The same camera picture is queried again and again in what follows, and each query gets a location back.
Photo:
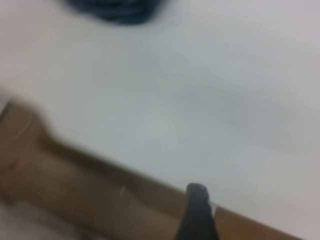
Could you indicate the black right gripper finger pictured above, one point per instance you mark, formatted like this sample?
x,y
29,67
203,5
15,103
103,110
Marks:
x,y
197,217

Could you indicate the blue denim shorts basketball print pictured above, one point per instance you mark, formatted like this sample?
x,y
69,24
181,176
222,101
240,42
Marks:
x,y
120,12

